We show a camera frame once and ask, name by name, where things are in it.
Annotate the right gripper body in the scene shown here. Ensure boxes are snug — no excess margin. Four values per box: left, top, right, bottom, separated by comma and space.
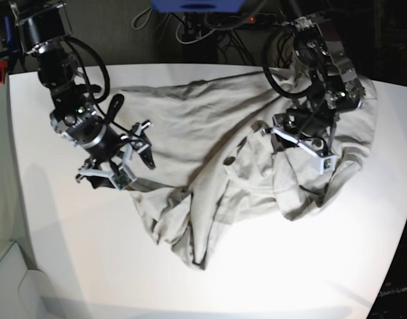
75, 120, 152, 183

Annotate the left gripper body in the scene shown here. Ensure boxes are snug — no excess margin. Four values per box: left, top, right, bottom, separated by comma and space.
261, 113, 336, 156

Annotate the grey t-shirt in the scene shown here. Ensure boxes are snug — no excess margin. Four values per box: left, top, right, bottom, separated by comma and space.
120, 72, 378, 270

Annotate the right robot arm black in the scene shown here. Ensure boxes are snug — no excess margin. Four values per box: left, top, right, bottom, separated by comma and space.
9, 1, 155, 190

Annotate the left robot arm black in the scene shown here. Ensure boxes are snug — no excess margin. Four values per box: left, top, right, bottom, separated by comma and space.
262, 13, 365, 158

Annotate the black power strip red light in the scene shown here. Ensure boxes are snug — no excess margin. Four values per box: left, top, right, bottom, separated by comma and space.
244, 13, 281, 26

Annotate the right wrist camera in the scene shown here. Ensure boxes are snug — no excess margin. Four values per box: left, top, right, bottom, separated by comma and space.
110, 167, 137, 190

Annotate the white cable loop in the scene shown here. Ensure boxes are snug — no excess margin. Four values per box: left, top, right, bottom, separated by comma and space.
175, 19, 218, 45

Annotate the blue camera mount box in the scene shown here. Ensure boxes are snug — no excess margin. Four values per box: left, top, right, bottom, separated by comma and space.
151, 0, 244, 13

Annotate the blue handled tool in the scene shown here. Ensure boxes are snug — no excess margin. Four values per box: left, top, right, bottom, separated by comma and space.
4, 15, 20, 55

